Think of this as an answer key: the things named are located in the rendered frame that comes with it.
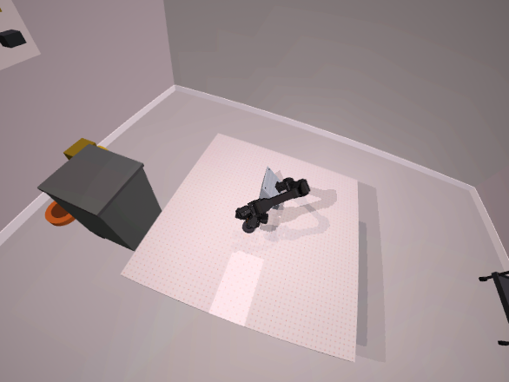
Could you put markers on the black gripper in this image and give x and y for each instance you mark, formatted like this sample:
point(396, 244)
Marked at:
point(262, 219)

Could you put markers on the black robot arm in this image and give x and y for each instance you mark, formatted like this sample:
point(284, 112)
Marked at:
point(256, 208)

